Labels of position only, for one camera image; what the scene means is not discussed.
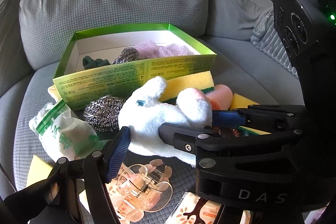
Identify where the dark green scrunchie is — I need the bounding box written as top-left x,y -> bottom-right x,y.
82,55 -> 112,69

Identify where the purple mesh bath puff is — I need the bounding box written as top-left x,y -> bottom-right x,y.
135,40 -> 196,60

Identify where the white plush bunny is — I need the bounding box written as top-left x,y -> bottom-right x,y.
118,76 -> 214,165

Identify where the steel wool scourer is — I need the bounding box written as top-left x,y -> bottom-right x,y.
113,47 -> 139,65
83,94 -> 127,132

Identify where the yellow sponge green backing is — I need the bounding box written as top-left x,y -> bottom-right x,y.
26,154 -> 54,191
160,70 -> 216,104
230,93 -> 271,135

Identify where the white green plastic bag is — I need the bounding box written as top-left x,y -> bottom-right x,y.
28,98 -> 101,161

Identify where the clear pink hair claw clip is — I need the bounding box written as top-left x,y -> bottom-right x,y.
115,158 -> 173,223

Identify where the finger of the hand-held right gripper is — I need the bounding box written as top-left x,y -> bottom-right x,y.
158,122 -> 305,170
211,104 -> 307,135

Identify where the grey ribbed blanket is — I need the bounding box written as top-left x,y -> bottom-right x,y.
249,7 -> 300,77

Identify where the pink foam roll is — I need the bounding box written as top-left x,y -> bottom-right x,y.
205,84 -> 234,110

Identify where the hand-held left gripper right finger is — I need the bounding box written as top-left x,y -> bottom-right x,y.
215,204 -> 306,224

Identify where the pale yellow pad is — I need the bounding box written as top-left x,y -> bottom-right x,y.
48,84 -> 66,105

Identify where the green cardboard box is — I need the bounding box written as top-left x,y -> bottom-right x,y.
52,24 -> 217,111

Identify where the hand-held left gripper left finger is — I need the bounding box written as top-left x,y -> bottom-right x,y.
51,126 -> 131,224

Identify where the tree print tissue packet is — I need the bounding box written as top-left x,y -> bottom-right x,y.
79,161 -> 126,224
168,191 -> 250,224

